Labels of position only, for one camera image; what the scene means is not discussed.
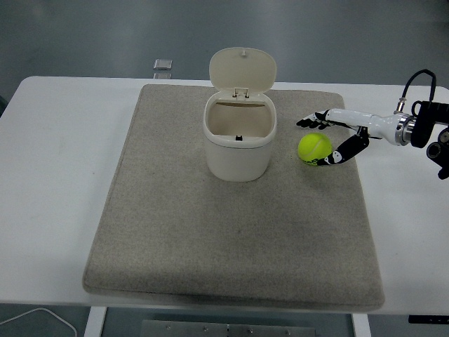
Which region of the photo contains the black table control panel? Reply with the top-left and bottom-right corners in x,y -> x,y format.
408,315 -> 449,324

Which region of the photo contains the white table leg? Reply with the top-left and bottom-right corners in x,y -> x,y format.
83,306 -> 108,337
350,312 -> 371,337

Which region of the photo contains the grey metal plate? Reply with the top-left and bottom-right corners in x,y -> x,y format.
140,319 -> 319,337

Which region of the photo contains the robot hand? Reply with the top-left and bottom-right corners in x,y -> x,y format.
295,108 -> 401,168

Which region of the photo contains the yellow tennis ball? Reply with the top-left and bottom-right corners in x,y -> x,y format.
297,132 -> 333,167

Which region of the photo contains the white floor cable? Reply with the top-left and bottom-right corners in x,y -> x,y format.
0,308 -> 77,337

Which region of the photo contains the grey felt mat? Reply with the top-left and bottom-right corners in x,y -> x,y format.
81,83 -> 386,312

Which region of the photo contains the cream lidded plastic bin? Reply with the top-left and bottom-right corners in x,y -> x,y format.
202,47 -> 278,183

